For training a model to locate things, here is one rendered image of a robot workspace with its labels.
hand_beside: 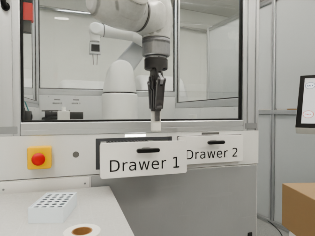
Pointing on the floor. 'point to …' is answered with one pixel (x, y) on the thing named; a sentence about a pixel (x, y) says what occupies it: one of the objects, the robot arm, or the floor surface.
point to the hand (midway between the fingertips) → (155, 121)
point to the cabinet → (172, 199)
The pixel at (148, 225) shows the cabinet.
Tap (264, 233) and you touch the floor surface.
